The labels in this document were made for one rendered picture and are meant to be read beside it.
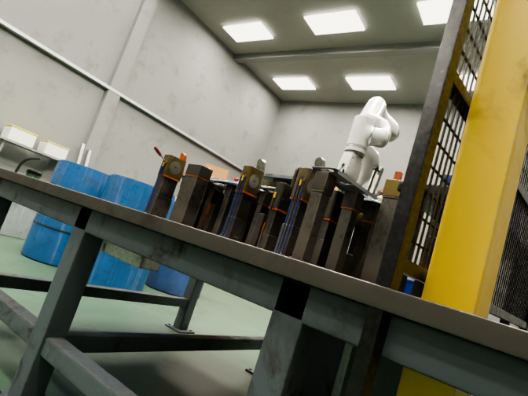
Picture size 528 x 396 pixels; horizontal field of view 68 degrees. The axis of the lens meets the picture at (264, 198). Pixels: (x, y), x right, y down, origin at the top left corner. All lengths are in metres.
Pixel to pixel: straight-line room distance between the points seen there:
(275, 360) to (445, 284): 0.37
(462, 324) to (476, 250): 0.18
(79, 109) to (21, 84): 1.14
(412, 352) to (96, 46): 9.01
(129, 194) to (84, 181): 0.63
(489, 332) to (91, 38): 9.08
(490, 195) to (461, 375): 0.33
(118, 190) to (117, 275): 0.75
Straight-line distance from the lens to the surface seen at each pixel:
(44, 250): 4.25
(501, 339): 0.71
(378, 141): 1.62
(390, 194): 1.35
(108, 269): 3.72
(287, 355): 0.86
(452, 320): 0.72
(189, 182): 2.05
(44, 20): 8.99
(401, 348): 0.77
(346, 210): 1.35
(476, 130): 0.93
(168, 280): 4.46
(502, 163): 0.88
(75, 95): 9.09
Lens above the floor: 0.68
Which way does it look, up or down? 8 degrees up
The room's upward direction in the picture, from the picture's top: 18 degrees clockwise
